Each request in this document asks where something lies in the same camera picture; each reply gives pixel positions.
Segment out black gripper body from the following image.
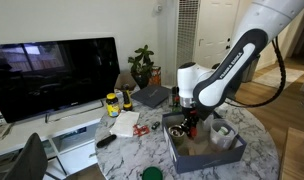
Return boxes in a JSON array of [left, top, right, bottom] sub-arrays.
[[180, 106, 200, 129]]

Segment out transparent plastic container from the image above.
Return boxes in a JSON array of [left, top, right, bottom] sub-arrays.
[[209, 118, 240, 153]]

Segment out dark green narrow bottle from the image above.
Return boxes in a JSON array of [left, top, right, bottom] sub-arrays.
[[171, 85, 181, 113]]

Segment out small white pill bottle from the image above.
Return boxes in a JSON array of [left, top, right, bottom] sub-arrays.
[[217, 125, 230, 137]]

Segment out dark blue cardboard box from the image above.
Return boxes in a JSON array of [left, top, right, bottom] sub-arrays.
[[161, 110, 248, 174]]

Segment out small black key fob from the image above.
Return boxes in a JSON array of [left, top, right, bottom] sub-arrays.
[[150, 121, 161, 131]]

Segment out red white small packet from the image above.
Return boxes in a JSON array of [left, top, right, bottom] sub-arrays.
[[132, 124, 151, 137]]

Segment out orange printed carton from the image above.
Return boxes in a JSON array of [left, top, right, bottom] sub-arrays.
[[148, 65, 162, 87]]

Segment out green round lid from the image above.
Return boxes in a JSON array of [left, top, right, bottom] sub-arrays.
[[141, 166, 164, 180]]

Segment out dark plant pot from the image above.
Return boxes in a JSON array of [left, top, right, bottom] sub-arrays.
[[131, 73, 151, 90]]

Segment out white paper sheets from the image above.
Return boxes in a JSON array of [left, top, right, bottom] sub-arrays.
[[109, 110, 141, 138]]

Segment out green leafy houseplant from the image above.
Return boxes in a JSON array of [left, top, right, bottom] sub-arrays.
[[127, 44, 156, 79]]

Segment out grey trash bin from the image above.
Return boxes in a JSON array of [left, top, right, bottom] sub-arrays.
[[241, 54, 261, 83]]

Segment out yellow vitamin bottle black lid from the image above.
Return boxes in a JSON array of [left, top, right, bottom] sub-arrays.
[[105, 92, 121, 118]]

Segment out black remote control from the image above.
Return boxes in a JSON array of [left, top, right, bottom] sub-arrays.
[[96, 133, 118, 149]]

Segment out white panel door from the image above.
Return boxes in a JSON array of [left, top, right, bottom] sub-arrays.
[[193, 0, 241, 69]]

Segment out beige floor rug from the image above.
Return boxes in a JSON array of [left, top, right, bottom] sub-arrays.
[[252, 67, 304, 89]]

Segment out black flat screen television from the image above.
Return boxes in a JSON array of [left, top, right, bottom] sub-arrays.
[[0, 36, 121, 124]]

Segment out white television stand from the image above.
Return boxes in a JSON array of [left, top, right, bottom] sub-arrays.
[[0, 89, 126, 178]]

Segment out black office chair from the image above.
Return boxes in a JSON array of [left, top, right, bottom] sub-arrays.
[[3, 132, 49, 180]]

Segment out folded newspaper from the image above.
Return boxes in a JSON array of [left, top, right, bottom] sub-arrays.
[[0, 123, 14, 141]]

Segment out white wall heater grille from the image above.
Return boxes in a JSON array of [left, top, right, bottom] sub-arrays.
[[176, 0, 200, 69]]

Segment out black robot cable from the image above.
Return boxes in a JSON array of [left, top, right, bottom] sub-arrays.
[[223, 35, 287, 109]]

